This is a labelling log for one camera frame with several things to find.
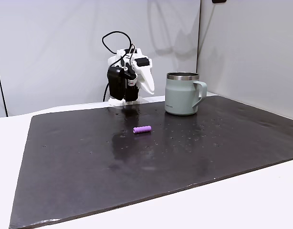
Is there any pale green metal mug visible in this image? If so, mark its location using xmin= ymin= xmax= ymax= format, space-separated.
xmin=164 ymin=72 xmax=208 ymax=116

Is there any purple pen grip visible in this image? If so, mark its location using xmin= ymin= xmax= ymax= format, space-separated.
xmin=133 ymin=125 xmax=152 ymax=135

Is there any black table mat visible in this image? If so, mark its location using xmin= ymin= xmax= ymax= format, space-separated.
xmin=8 ymin=95 xmax=293 ymax=229

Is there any black camera box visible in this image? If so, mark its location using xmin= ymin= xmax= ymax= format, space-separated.
xmin=136 ymin=57 xmax=150 ymax=68

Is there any black power cable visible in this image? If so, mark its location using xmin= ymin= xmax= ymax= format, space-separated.
xmin=103 ymin=83 xmax=110 ymax=103

